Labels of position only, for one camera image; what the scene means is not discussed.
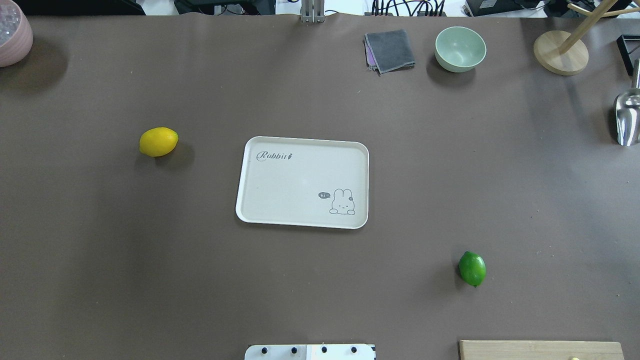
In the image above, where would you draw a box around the pink ribbed bowl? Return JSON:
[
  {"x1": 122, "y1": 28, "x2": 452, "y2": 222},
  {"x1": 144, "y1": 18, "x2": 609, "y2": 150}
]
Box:
[{"x1": 0, "y1": 0, "x2": 34, "y2": 68}]

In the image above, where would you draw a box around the bamboo cutting board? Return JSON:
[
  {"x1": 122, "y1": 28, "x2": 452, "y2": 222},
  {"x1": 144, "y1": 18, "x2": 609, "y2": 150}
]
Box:
[{"x1": 459, "y1": 340, "x2": 624, "y2": 360}]

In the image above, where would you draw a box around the mint green bowl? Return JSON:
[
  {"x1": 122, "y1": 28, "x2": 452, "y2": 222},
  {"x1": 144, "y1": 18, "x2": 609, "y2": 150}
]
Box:
[{"x1": 435, "y1": 26, "x2": 487, "y2": 73}]

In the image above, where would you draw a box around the yellow lemon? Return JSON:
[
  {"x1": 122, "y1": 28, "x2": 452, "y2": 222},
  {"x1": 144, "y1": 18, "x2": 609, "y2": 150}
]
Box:
[{"x1": 139, "y1": 127, "x2": 179, "y2": 157}]

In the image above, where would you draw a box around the green lime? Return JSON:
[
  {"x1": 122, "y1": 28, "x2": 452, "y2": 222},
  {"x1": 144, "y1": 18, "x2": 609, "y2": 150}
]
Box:
[{"x1": 458, "y1": 251, "x2": 487, "y2": 287}]

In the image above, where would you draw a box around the grey folded cloth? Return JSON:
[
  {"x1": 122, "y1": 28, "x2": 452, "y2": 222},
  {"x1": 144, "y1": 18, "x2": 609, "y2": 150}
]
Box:
[{"x1": 363, "y1": 29, "x2": 416, "y2": 75}]

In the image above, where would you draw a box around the white rabbit tray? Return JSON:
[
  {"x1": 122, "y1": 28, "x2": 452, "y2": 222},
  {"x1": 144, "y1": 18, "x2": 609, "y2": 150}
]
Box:
[{"x1": 235, "y1": 136, "x2": 370, "y2": 230}]

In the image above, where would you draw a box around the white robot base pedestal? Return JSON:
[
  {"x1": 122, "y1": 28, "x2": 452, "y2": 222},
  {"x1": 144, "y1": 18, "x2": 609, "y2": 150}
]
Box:
[{"x1": 244, "y1": 343, "x2": 377, "y2": 360}]

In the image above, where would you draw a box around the silver metal scoop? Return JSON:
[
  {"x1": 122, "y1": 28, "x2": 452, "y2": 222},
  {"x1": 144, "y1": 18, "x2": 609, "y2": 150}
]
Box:
[{"x1": 615, "y1": 59, "x2": 640, "y2": 147}]

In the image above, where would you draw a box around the wooden cup tree stand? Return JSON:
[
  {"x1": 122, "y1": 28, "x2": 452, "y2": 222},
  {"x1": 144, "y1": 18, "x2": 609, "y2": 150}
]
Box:
[{"x1": 534, "y1": 0, "x2": 640, "y2": 76}]

